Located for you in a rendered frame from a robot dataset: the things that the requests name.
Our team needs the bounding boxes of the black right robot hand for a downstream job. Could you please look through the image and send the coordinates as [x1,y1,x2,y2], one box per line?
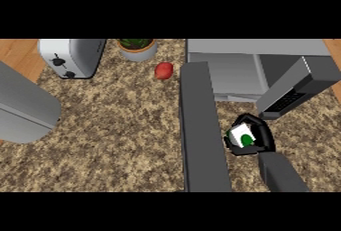
[223,113,278,157]

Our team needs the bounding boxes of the white and green milk carton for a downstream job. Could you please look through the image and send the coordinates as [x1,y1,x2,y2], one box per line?
[225,124,259,149]

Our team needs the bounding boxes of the silver toaster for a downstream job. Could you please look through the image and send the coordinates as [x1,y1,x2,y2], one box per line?
[37,39,108,80]

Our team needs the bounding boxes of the potted green plant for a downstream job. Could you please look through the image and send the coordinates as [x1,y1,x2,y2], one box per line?
[117,39,158,63]

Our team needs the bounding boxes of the grey microwave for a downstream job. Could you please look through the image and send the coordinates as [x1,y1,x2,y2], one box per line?
[185,39,341,121]

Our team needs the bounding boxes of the dark grey microwave door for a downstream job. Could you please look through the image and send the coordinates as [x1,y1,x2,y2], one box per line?
[178,61,234,193]

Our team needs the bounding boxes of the red apple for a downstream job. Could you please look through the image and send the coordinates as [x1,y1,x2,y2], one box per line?
[154,61,175,80]

